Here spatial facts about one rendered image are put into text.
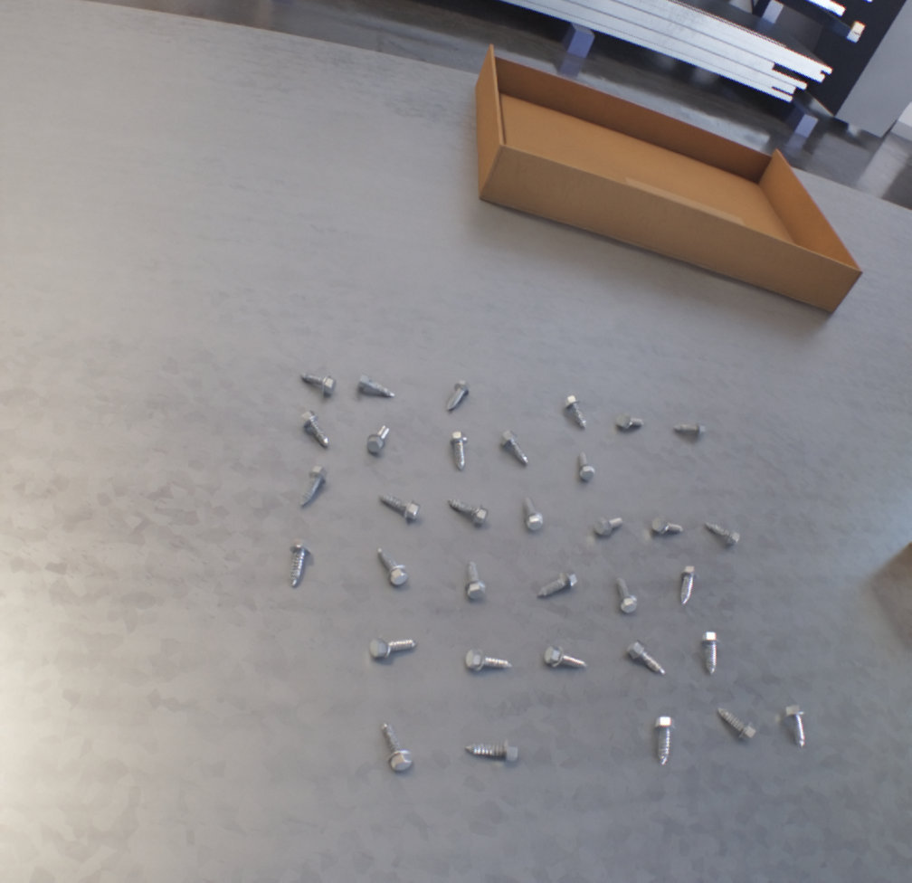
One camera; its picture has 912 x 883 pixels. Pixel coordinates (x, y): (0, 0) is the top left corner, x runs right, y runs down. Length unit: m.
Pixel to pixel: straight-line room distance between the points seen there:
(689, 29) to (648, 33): 0.23
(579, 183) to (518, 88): 0.30
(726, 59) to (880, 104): 1.40
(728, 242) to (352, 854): 0.65
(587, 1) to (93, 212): 3.51
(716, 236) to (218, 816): 0.67
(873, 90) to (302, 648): 5.07
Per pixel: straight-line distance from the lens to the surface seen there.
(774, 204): 1.08
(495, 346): 0.56
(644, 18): 4.06
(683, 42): 4.17
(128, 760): 0.35
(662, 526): 0.49
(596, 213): 0.76
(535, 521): 0.45
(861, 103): 5.27
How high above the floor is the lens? 0.99
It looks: 42 degrees down
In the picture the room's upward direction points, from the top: 24 degrees clockwise
